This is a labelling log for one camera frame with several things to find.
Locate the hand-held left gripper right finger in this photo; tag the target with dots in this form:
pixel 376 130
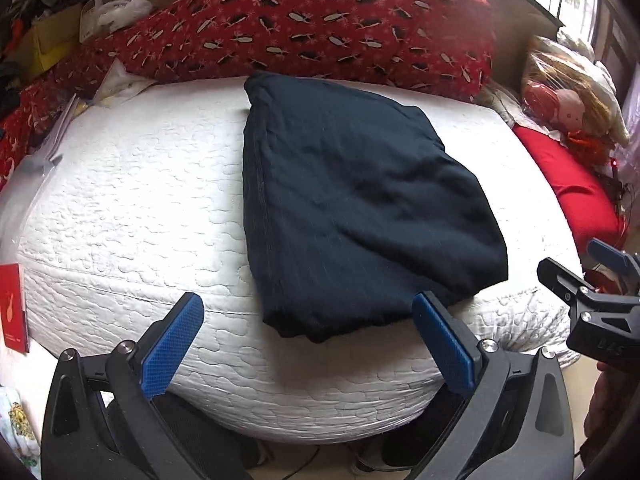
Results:
pixel 445 345

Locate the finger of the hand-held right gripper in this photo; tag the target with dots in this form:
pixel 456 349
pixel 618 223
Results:
pixel 607 254
pixel 560 277

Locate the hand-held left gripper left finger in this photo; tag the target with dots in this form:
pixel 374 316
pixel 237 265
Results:
pixel 170 345

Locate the dark navy garment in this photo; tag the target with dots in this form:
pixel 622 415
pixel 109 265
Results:
pixel 350 200

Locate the person's right forearm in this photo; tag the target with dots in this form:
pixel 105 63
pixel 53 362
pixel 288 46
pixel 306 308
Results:
pixel 615 410

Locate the red pillow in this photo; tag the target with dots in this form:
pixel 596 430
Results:
pixel 575 195

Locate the white quilted mattress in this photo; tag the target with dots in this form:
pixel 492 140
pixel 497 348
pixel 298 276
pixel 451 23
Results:
pixel 140 220

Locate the blond doll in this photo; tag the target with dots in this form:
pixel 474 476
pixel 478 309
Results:
pixel 570 110

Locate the red flat box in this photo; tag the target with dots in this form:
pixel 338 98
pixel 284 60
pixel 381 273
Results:
pixel 12 305

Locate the floral cloth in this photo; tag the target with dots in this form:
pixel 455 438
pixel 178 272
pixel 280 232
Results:
pixel 17 435

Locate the clear plastic packet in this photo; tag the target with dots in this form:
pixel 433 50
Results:
pixel 122 85

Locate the yellow cardboard box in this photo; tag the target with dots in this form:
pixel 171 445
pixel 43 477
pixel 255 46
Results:
pixel 47 55

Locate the white plastic bag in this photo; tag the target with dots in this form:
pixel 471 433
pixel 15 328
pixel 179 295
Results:
pixel 117 12

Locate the red printed blanket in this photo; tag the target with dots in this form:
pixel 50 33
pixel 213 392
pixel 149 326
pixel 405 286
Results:
pixel 325 25

